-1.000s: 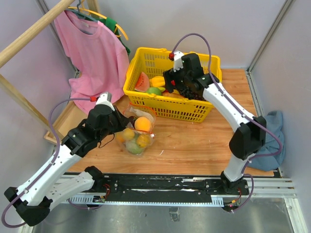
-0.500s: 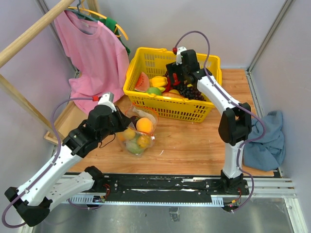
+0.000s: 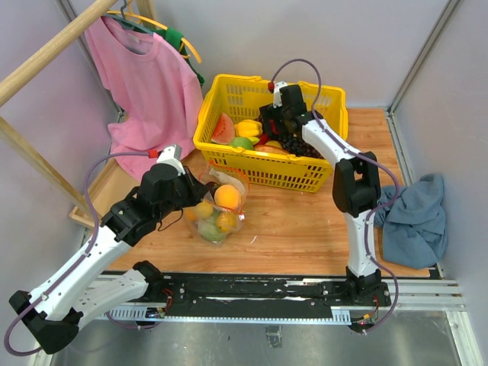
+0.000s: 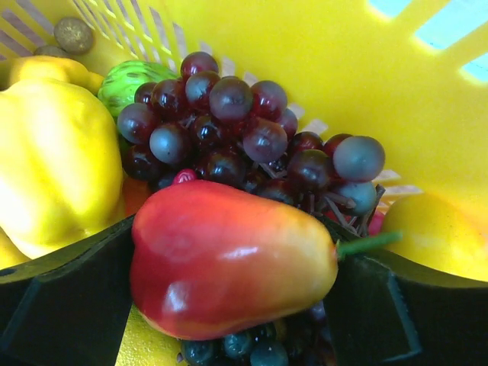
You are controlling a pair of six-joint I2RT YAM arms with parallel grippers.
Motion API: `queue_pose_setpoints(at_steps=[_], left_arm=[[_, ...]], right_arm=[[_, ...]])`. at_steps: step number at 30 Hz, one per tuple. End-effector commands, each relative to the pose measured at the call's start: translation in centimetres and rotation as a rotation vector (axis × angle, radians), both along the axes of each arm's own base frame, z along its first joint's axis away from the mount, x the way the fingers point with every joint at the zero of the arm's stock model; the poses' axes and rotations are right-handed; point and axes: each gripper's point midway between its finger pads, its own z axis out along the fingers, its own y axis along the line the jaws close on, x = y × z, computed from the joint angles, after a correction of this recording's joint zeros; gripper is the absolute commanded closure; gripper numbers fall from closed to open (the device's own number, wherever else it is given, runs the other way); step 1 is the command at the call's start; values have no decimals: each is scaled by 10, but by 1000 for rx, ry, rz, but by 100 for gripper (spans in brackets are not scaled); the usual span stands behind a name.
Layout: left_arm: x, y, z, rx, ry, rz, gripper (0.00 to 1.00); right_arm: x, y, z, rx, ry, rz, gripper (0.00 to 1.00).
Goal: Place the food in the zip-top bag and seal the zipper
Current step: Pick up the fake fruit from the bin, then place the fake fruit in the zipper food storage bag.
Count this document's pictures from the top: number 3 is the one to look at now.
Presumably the green orange mango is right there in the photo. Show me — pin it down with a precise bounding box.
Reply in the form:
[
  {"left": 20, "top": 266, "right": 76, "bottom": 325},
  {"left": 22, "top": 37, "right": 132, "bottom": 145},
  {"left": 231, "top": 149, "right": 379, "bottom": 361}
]
[{"left": 184, "top": 207, "right": 199, "bottom": 223}]

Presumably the clear zip top bag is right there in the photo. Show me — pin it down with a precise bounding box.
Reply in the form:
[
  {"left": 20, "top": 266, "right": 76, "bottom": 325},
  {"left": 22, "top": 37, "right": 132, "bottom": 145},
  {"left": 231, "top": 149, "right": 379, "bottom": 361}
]
[{"left": 184, "top": 162, "right": 249, "bottom": 245}]

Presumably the green cabbage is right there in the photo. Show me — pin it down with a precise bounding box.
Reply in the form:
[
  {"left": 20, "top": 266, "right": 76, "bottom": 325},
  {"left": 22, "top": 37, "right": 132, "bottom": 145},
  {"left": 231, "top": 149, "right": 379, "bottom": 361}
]
[{"left": 197, "top": 221, "right": 226, "bottom": 243}]

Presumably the peach fruit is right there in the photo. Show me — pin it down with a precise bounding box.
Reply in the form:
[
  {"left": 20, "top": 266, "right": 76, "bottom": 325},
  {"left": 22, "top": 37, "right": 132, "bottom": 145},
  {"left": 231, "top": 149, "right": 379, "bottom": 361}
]
[
  {"left": 213, "top": 185, "right": 242, "bottom": 210},
  {"left": 193, "top": 201, "right": 214, "bottom": 220}
]

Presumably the yellow lemon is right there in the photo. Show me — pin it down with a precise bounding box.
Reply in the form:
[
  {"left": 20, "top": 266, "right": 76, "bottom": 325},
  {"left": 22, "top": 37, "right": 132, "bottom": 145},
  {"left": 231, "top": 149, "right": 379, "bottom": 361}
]
[{"left": 215, "top": 212, "right": 238, "bottom": 233}]

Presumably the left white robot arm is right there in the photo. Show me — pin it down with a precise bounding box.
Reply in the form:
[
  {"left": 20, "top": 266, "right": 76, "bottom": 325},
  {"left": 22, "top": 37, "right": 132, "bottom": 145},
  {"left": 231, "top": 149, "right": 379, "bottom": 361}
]
[{"left": 9, "top": 163, "right": 209, "bottom": 355}]

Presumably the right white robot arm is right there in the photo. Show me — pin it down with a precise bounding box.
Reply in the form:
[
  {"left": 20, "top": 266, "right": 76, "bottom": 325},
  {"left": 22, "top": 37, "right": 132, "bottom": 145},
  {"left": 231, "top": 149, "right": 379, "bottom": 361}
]
[{"left": 260, "top": 82, "right": 381, "bottom": 305}]

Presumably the red bell pepper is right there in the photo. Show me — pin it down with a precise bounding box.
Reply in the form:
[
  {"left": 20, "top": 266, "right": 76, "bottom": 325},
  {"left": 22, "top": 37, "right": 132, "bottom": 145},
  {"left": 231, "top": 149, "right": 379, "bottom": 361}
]
[{"left": 268, "top": 119, "right": 275, "bottom": 134}]

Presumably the dark grapes bunch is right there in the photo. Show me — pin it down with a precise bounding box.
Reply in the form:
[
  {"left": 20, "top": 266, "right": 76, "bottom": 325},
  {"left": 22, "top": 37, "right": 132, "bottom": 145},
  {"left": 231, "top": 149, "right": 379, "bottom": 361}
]
[{"left": 275, "top": 133, "right": 322, "bottom": 159}]

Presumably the apple slice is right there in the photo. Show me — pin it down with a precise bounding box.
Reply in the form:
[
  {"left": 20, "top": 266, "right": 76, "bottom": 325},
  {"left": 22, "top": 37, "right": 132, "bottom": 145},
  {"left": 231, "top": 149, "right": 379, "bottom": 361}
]
[{"left": 254, "top": 141, "right": 289, "bottom": 155}]

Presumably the yellow bell pepper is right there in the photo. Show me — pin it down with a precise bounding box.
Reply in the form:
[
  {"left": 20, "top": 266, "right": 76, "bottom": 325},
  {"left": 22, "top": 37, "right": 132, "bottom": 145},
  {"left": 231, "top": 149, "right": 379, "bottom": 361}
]
[{"left": 235, "top": 119, "right": 263, "bottom": 137}]

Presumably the green guava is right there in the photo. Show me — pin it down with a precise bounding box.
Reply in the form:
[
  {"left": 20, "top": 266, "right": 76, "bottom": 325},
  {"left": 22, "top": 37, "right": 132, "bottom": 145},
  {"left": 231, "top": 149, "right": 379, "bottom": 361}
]
[{"left": 229, "top": 136, "right": 254, "bottom": 150}]

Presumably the yellow plastic basket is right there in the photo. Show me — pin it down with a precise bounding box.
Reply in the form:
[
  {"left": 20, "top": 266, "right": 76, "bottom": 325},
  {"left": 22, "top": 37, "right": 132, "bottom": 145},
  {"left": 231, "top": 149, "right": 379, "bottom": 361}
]
[{"left": 194, "top": 74, "right": 348, "bottom": 193}]

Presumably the watermelon slice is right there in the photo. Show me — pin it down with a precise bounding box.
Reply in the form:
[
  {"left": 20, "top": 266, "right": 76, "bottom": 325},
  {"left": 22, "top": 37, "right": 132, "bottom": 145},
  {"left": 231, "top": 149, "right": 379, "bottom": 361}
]
[{"left": 210, "top": 113, "right": 236, "bottom": 145}]

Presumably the wooden clothes rack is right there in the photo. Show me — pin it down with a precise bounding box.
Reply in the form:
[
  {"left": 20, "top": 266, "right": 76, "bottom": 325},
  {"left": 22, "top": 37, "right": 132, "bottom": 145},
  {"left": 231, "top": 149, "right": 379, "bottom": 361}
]
[{"left": 0, "top": 0, "right": 157, "bottom": 237}]

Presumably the pink t-shirt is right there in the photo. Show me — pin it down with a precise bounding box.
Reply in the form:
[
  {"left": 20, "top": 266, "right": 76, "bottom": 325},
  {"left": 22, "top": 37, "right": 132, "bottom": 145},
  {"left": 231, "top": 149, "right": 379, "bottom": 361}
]
[{"left": 85, "top": 17, "right": 203, "bottom": 180}]

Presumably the green garment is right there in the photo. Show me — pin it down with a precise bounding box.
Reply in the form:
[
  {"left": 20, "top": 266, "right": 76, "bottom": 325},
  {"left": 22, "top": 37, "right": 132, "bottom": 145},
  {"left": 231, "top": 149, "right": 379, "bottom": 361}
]
[{"left": 155, "top": 27, "right": 205, "bottom": 87}]

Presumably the blue cloth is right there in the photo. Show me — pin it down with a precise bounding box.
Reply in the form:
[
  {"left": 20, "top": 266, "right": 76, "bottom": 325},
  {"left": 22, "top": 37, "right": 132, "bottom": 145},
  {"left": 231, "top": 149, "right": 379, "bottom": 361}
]
[{"left": 374, "top": 174, "right": 448, "bottom": 269}]

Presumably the yellow clothes hanger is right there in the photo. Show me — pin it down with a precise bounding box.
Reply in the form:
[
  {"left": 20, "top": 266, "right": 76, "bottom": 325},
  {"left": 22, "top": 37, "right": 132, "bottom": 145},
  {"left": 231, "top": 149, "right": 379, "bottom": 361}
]
[{"left": 106, "top": 1, "right": 202, "bottom": 63}]

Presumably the teal clothes hanger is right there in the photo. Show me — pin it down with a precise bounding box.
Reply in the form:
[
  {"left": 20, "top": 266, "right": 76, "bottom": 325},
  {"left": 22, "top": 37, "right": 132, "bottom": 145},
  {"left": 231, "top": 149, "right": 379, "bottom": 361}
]
[{"left": 103, "top": 0, "right": 153, "bottom": 34}]

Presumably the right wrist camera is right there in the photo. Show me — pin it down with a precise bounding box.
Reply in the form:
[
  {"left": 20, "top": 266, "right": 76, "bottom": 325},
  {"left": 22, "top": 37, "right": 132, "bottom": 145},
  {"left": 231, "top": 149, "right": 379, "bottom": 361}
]
[{"left": 268, "top": 82, "right": 288, "bottom": 108}]

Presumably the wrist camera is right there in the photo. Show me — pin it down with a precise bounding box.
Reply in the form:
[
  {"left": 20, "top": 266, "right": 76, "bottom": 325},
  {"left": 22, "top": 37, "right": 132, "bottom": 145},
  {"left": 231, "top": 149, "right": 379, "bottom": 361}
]
[
  {"left": 148, "top": 144, "right": 181, "bottom": 164},
  {"left": 268, "top": 82, "right": 288, "bottom": 108}
]

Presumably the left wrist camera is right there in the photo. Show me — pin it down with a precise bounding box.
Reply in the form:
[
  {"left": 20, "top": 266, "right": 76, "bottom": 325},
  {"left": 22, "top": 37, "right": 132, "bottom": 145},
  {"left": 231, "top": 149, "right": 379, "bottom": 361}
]
[{"left": 148, "top": 144, "right": 181, "bottom": 164}]

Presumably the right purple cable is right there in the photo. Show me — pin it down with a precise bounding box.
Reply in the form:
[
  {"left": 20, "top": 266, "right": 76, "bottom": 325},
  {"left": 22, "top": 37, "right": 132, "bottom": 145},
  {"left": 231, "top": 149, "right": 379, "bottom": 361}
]
[{"left": 273, "top": 58, "right": 401, "bottom": 335}]

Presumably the purple cable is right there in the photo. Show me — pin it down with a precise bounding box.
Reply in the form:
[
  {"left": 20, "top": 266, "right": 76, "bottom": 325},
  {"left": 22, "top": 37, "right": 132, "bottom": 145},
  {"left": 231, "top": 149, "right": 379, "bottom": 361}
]
[
  {"left": 273, "top": 58, "right": 401, "bottom": 335},
  {"left": 4, "top": 151, "right": 153, "bottom": 358}
]

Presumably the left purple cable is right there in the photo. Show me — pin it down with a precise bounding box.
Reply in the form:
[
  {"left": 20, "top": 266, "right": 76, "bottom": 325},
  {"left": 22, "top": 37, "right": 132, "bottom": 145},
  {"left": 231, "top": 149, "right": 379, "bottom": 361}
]
[{"left": 4, "top": 151, "right": 153, "bottom": 358}]

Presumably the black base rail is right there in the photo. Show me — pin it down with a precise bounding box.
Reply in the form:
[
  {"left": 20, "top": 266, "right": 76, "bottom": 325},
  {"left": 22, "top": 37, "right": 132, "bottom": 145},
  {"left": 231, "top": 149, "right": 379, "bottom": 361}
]
[{"left": 139, "top": 273, "right": 392, "bottom": 320}]

